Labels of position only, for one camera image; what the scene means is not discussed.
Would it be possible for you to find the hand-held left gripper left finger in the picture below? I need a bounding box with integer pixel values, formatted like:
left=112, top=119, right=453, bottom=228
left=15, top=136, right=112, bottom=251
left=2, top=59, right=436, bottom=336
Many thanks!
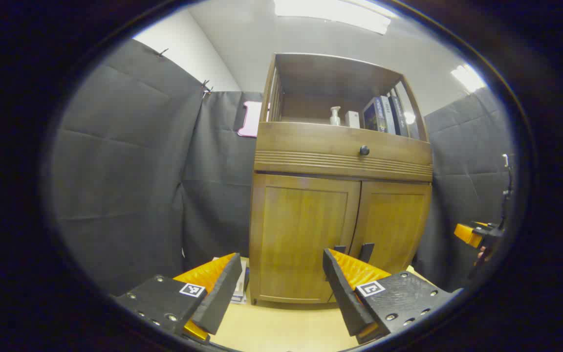
left=115, top=252, right=243, bottom=343

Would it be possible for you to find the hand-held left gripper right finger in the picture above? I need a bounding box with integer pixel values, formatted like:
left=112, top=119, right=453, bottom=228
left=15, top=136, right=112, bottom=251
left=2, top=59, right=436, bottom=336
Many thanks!
left=323, top=248, right=453, bottom=344

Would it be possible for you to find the wooden double-door shoe cabinet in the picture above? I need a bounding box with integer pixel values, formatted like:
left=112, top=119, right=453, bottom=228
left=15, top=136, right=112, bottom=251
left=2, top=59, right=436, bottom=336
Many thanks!
left=249, top=53, right=433, bottom=305

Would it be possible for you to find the wooden ribbed cabinet drawer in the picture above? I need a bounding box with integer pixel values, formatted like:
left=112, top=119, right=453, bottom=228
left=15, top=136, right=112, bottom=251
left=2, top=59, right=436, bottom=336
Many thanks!
left=254, top=121, right=433, bottom=182

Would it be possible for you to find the stack of books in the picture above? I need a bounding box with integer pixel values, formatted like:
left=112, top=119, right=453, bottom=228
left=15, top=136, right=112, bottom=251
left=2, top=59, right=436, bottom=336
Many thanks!
left=212, top=257, right=251, bottom=305

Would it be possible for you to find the grey spine book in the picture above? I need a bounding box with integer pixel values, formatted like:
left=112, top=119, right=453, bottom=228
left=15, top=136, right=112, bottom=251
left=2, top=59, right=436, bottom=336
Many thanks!
left=381, top=95, right=398, bottom=135

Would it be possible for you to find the black backdrop cloth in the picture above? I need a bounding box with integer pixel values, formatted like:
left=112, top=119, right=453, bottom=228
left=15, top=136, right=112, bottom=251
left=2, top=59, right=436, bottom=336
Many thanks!
left=52, top=39, right=517, bottom=295

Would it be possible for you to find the small ceiling light panel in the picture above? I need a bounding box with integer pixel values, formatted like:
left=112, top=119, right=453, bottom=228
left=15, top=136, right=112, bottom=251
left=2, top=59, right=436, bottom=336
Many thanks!
left=450, top=64, right=487, bottom=93

